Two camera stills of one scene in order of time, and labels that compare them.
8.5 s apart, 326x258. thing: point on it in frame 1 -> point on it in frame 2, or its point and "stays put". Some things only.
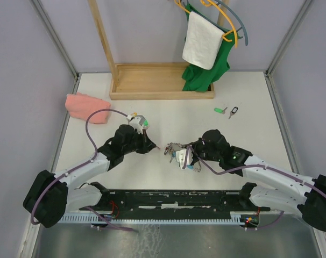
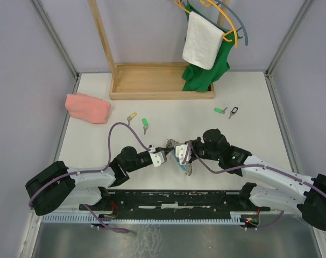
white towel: (203, 41) stays put
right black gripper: (193, 145) stays put
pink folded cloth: (81, 106) stays put
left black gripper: (148, 145) -> (167, 150)
